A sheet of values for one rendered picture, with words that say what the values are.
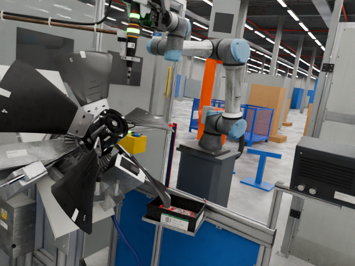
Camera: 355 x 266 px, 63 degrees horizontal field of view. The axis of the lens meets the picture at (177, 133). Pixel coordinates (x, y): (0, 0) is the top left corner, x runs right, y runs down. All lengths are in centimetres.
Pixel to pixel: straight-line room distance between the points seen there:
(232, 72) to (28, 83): 100
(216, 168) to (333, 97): 128
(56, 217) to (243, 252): 78
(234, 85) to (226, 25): 351
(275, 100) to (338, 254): 661
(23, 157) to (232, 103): 106
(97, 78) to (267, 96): 808
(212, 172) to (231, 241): 45
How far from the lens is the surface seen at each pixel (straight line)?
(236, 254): 140
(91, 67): 119
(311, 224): 280
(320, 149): 111
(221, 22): 506
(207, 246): 146
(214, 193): 172
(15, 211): 130
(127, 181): 121
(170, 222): 122
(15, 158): 99
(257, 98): 913
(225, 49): 156
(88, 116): 103
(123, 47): 111
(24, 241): 138
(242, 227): 132
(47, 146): 105
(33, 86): 97
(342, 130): 260
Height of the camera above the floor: 140
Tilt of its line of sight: 10 degrees down
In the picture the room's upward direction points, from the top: 8 degrees clockwise
